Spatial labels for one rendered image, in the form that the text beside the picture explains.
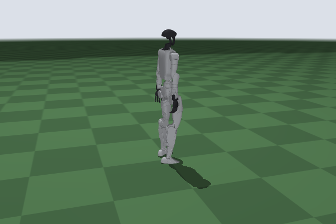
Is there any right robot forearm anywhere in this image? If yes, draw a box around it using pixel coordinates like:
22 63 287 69
171 73 180 99

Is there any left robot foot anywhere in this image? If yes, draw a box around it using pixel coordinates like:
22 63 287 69
158 148 167 156

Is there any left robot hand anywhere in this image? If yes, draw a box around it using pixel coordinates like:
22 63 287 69
155 85 162 102

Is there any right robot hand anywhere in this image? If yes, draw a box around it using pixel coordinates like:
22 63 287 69
170 94 178 113

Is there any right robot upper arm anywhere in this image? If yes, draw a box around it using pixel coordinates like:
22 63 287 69
169 51 179 79

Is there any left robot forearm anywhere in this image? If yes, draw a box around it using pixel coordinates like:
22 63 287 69
156 71 162 89

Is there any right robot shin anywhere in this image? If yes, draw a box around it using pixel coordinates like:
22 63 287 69
166 126 177 159

